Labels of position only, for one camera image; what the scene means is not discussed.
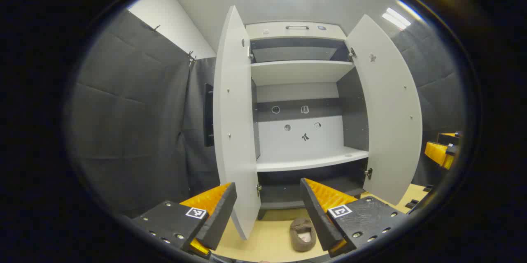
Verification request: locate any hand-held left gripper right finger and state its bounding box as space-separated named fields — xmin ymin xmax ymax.
xmin=300 ymin=178 xmax=408 ymax=257

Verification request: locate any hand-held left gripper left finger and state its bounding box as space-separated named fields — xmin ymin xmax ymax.
xmin=132 ymin=182 xmax=238 ymax=257

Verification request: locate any brown fuzzy shoe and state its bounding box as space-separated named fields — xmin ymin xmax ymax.
xmin=289 ymin=217 xmax=317 ymax=252

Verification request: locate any white cabinet door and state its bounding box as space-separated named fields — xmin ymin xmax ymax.
xmin=205 ymin=6 xmax=261 ymax=240
xmin=345 ymin=14 xmax=423 ymax=205

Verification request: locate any grey white shoe cabinet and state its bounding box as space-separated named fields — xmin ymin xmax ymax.
xmin=246 ymin=21 xmax=370 ymax=220

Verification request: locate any small ceiling light panel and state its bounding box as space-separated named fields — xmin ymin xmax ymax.
xmin=382 ymin=7 xmax=411 ymax=30

